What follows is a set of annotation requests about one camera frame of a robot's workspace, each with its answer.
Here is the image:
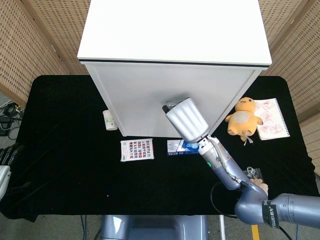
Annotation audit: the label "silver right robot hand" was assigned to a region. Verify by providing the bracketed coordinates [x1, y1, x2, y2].
[162, 97, 210, 143]

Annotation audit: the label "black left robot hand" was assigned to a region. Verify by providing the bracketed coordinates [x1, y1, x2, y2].
[0, 144, 25, 201]

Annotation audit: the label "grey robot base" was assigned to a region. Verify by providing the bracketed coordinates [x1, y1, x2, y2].
[99, 214, 210, 240]

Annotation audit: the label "white cabinet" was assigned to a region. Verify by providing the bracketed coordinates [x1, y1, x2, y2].
[76, 0, 273, 139]

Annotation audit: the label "blue toothpaste box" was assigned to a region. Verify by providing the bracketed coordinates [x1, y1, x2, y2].
[166, 139, 201, 157]

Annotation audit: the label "yellow plush toy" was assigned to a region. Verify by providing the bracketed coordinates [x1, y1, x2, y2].
[224, 96, 265, 146]

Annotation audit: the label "white picture-grid card box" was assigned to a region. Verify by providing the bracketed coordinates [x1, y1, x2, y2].
[119, 138, 155, 163]

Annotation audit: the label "black tablecloth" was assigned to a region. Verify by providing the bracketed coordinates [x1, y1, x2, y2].
[0, 74, 320, 223]

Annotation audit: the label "floral paper cup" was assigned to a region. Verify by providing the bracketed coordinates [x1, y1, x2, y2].
[102, 109, 118, 131]

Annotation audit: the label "sketchbook with red drawings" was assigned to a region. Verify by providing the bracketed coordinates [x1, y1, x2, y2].
[253, 97, 291, 141]

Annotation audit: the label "woven folding screen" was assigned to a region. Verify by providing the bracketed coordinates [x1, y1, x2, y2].
[0, 0, 91, 109]
[258, 0, 320, 161]

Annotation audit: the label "black floor cables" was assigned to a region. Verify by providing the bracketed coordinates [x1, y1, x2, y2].
[0, 101, 25, 139]

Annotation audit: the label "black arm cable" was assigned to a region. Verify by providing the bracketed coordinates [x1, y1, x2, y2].
[209, 181, 241, 219]

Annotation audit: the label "brown plush keychain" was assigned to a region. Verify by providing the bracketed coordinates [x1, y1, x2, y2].
[243, 166, 270, 197]

